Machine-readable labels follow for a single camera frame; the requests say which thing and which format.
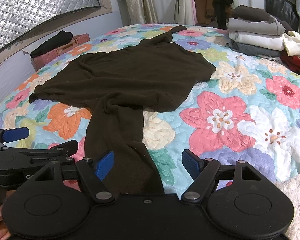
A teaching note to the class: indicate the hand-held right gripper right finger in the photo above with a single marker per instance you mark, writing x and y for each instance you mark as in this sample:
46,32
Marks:
191,166

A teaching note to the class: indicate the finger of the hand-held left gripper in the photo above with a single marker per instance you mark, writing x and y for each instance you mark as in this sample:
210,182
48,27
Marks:
62,147
15,133

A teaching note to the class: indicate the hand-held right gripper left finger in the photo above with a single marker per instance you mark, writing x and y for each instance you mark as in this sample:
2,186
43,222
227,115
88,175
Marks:
103,166

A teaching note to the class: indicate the dark brown sweater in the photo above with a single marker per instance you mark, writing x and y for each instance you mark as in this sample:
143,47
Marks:
130,75

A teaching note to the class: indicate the floral quilt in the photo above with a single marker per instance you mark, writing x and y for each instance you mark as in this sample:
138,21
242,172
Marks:
222,120

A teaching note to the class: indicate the black folded cloth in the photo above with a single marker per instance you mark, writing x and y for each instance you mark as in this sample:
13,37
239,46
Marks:
52,42

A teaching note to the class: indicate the pink suitcase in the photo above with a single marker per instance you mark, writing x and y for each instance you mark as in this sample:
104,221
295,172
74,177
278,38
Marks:
67,47

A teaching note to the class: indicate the fluffy cream blanket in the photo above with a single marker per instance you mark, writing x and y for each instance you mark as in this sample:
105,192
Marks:
298,205

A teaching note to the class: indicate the silver quilted window cover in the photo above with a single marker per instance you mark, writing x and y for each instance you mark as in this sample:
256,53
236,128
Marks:
27,5

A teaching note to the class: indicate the dark grey folded garment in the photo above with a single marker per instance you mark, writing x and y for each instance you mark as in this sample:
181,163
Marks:
255,50

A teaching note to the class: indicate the white folded garment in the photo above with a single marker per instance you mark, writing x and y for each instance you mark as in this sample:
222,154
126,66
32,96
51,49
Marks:
257,40

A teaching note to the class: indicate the red cloth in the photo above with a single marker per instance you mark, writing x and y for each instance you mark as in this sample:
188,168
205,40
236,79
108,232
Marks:
298,66

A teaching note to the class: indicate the white hanging dress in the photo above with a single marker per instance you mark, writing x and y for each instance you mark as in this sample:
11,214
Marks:
187,5

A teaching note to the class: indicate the cream crumpled cloth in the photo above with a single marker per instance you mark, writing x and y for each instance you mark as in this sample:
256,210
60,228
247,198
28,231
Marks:
296,43

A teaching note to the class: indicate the brown hanging coat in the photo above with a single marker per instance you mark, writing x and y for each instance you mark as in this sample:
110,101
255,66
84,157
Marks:
202,2

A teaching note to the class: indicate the brown folded garment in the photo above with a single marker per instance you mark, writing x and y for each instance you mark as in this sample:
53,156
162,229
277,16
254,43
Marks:
250,12

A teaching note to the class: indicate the beige curtain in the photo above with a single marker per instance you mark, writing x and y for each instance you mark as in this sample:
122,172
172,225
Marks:
137,0

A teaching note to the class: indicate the black hanging garment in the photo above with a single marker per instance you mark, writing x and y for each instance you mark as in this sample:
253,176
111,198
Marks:
221,2

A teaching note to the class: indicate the black bag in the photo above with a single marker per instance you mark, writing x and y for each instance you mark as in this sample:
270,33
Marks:
281,8

